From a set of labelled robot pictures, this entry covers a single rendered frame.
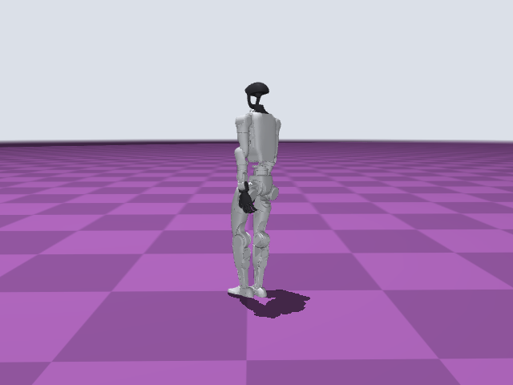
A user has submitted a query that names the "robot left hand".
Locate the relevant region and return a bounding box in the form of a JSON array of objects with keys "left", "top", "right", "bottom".
[{"left": 239, "top": 181, "right": 258, "bottom": 213}]

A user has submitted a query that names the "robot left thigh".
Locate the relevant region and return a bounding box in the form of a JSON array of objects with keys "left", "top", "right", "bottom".
[{"left": 231, "top": 181, "right": 259, "bottom": 247}]

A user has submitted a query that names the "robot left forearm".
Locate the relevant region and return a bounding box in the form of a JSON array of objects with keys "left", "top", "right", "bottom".
[{"left": 234, "top": 148, "right": 248, "bottom": 190}]

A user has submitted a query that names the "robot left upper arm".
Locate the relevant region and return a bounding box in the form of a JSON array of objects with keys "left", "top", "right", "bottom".
[{"left": 234, "top": 115, "right": 252, "bottom": 159}]

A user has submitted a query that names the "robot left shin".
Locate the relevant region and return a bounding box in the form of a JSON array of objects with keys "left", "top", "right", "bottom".
[{"left": 232, "top": 234, "right": 251, "bottom": 289}]

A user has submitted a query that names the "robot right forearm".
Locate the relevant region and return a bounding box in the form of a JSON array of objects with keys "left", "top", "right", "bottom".
[{"left": 265, "top": 158, "right": 277, "bottom": 176}]

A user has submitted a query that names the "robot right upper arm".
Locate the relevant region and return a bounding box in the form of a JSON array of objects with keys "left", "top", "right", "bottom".
[{"left": 274, "top": 118, "right": 281, "bottom": 158}]

